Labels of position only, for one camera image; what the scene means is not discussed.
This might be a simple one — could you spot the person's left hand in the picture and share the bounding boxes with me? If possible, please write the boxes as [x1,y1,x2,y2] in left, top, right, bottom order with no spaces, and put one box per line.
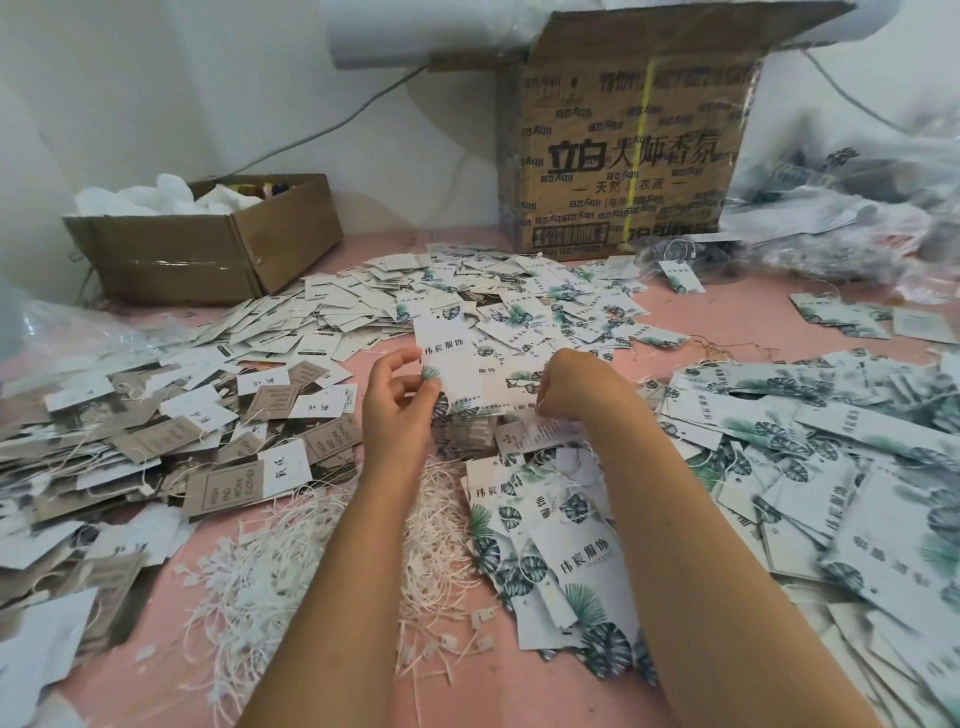
[360,346,446,485]

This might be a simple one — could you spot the person's right hand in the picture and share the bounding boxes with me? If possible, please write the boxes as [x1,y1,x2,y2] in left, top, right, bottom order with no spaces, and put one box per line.
[534,346,657,432]

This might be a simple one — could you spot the single white leaf print tag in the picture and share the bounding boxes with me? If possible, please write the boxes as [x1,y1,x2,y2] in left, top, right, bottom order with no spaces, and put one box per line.
[411,309,522,417]

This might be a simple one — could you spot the heap of small tags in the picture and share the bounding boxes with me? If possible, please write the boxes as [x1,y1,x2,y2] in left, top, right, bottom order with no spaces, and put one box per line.
[180,244,695,369]

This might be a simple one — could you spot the pile of white strings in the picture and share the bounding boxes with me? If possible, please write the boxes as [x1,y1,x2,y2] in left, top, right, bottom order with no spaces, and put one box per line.
[177,457,504,722]

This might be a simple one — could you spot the pile of green leaf tags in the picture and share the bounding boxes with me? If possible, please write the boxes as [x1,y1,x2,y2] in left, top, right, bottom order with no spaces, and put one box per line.
[450,342,960,728]

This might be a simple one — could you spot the pile of brown white tags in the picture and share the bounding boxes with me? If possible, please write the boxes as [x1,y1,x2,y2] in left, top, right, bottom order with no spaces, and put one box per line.
[0,322,365,728]

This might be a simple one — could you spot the person's left forearm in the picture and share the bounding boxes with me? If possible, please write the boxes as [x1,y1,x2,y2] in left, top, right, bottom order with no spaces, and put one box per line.
[237,462,429,728]

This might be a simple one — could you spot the person's right forearm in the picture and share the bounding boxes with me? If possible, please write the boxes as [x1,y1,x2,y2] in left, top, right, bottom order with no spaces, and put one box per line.
[597,393,887,728]

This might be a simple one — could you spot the large printed cardboard box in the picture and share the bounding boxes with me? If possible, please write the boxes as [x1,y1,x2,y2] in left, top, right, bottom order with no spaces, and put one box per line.
[498,0,857,257]

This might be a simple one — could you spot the small open cardboard box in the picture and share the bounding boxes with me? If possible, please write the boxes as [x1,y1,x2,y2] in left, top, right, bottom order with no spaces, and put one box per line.
[63,172,345,308]

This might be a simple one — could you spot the heap of clear plastic bags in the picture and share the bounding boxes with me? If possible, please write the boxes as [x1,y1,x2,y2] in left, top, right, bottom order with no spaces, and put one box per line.
[705,120,960,309]

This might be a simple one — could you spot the white crumpled material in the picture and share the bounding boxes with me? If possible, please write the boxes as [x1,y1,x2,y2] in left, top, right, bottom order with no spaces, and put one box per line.
[72,172,266,218]

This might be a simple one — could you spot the clear plastic bag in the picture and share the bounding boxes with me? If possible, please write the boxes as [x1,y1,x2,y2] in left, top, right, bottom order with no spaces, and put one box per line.
[0,285,152,377]

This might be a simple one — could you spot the white roll in plastic wrap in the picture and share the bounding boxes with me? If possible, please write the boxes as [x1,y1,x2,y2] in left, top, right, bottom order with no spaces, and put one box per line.
[322,0,905,71]

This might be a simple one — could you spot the black cable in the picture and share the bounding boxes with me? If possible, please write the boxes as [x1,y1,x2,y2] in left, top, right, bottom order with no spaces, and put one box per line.
[225,63,434,179]

